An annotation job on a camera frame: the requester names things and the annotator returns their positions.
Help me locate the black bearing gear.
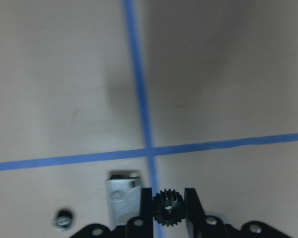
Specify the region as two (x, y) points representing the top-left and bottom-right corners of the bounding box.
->
(53, 209), (74, 231)
(153, 189), (186, 227)

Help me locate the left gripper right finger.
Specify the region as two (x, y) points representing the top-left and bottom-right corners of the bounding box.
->
(184, 188), (226, 238)

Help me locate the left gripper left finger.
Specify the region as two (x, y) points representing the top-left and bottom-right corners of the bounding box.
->
(125, 188), (153, 238)

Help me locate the black brake pad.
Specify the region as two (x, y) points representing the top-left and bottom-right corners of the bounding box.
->
(106, 170), (143, 229)

